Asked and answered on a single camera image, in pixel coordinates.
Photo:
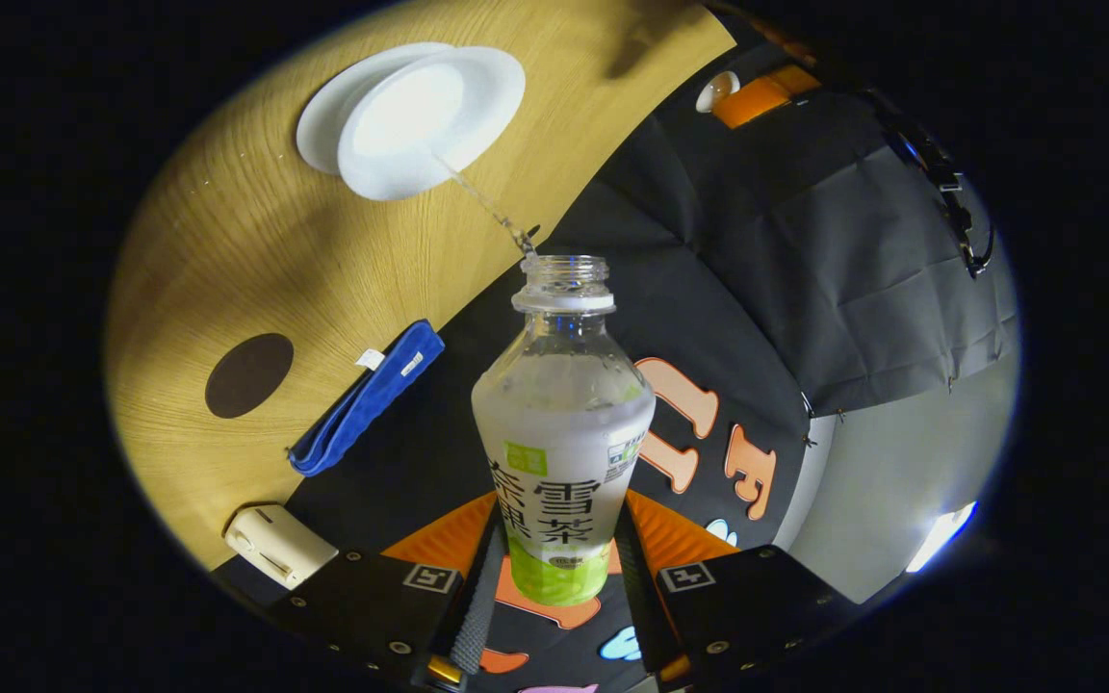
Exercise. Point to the dark brown round coaster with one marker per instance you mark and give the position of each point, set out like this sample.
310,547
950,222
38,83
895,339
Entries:
248,375

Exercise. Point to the white saucer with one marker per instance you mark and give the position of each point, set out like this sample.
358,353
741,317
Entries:
323,120

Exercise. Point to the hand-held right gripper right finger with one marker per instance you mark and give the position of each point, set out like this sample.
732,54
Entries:
636,597

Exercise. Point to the white teacup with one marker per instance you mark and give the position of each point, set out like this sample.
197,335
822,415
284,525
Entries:
420,120

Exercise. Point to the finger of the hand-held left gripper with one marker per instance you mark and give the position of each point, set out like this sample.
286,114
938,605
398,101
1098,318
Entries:
752,101
795,79

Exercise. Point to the blue folded towel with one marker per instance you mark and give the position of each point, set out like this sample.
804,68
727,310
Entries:
372,395

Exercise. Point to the ceiling light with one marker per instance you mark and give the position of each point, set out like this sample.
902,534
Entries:
941,536

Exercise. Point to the white toaster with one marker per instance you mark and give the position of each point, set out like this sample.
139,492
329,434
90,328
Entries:
280,547

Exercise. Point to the clear water bottle green label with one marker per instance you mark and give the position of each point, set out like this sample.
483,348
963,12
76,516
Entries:
564,433

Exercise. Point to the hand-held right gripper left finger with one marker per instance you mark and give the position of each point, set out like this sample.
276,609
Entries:
477,616

